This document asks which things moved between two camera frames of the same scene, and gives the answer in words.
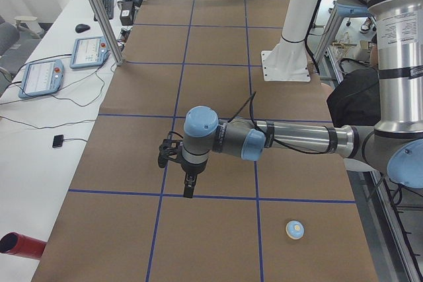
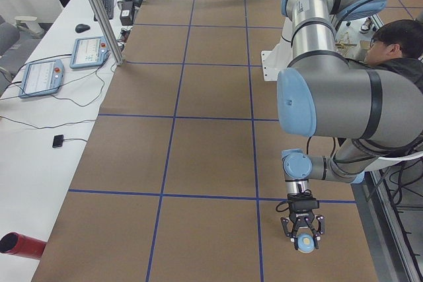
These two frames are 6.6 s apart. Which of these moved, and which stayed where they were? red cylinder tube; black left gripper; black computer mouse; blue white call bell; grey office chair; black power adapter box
Moved: blue white call bell; black left gripper
Stayed: black power adapter box; red cylinder tube; black computer mouse; grey office chair
